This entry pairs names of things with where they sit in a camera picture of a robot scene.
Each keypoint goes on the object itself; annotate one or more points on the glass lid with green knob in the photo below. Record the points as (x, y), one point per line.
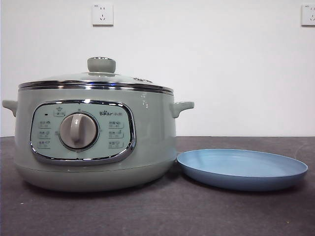
(102, 65)

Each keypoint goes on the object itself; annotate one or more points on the pale green electric steamer pot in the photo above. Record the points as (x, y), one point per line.
(152, 137)

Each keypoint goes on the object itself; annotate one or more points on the blue plate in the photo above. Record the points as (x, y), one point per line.
(236, 177)

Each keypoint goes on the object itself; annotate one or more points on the white wall socket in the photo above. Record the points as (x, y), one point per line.
(308, 15)
(103, 14)

